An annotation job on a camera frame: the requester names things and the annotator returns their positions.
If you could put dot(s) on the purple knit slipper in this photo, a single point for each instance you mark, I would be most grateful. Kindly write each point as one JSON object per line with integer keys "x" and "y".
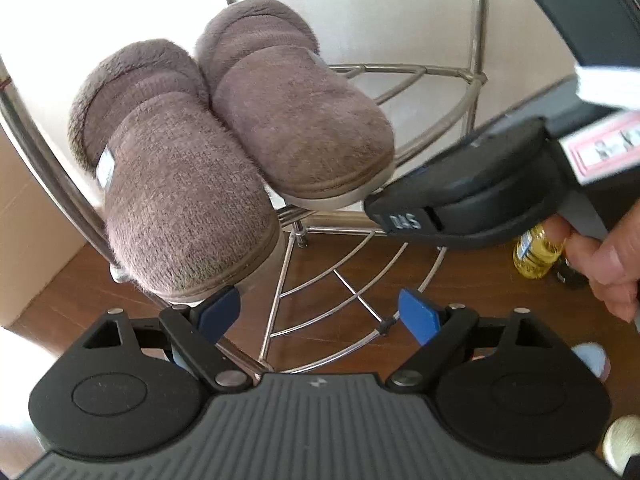
{"x": 592, "y": 360}

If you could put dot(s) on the metal corner shoe rack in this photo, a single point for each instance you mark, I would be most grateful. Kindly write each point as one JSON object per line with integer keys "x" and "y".
{"x": 55, "y": 175}

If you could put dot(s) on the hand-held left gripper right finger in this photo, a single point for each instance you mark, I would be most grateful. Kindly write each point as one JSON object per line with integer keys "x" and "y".
{"x": 420, "y": 315}

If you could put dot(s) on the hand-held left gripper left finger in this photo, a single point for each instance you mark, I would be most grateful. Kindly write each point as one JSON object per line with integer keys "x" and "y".
{"x": 220, "y": 312}

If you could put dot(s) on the brown fleece slipper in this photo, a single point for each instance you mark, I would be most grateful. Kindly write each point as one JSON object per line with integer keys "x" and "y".
{"x": 185, "y": 185}
{"x": 300, "y": 125}

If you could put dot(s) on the yellow cooking oil bottle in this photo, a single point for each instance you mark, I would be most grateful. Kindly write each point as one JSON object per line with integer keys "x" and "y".
{"x": 535, "y": 255}

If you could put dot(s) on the cardboard sheet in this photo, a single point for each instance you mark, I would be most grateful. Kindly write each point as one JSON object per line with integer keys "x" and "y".
{"x": 30, "y": 240}

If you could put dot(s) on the person's right hand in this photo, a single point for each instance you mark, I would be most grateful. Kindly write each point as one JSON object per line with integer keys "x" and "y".
{"x": 615, "y": 270}

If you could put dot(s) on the dark oil bottle red label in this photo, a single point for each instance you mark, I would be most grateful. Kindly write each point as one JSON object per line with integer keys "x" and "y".
{"x": 567, "y": 277}

